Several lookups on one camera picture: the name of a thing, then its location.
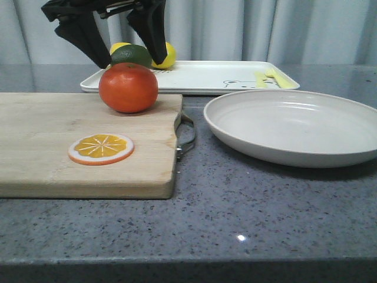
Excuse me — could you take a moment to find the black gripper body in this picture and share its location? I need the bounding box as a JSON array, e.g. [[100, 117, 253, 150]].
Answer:
[[41, 0, 147, 22]]

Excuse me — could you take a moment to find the yellow plastic fork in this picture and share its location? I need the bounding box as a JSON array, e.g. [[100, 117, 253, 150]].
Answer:
[[264, 68, 295, 89]]

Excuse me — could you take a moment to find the beige round plate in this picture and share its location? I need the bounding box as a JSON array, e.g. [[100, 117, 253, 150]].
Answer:
[[204, 90, 376, 168]]

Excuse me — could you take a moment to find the green lime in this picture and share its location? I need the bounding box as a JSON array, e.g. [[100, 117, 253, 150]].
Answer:
[[110, 44, 152, 68]]

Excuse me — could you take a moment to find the orange slice toy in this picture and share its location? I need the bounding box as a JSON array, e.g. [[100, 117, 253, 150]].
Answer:
[[68, 133, 134, 166]]

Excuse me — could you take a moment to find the right yellow lemon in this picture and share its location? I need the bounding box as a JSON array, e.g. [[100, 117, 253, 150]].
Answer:
[[151, 42, 177, 70]]

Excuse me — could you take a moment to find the left yellow lemon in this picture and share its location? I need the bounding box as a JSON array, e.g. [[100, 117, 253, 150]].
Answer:
[[110, 42, 131, 55]]

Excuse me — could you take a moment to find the orange tangerine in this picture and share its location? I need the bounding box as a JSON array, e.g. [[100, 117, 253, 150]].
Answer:
[[98, 62, 158, 113]]

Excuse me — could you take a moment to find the wooden cutting board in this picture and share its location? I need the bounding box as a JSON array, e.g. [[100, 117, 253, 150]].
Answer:
[[1, 93, 183, 199]]

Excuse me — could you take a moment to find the white bear-print tray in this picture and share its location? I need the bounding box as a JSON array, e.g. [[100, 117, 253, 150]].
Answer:
[[80, 60, 300, 96]]

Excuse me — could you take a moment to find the yellow lemon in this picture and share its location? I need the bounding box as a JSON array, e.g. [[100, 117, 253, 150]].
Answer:
[[110, 42, 131, 55], [151, 42, 177, 70]]

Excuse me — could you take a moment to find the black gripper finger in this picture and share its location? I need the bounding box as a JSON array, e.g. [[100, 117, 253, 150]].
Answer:
[[127, 1, 167, 64], [55, 12, 111, 69]]

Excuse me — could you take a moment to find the grey curtain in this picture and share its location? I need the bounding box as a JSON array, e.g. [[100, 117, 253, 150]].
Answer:
[[1, 1, 376, 65]]

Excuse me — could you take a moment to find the yellow plastic knife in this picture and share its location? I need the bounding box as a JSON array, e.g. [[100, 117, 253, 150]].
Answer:
[[254, 71, 267, 88]]

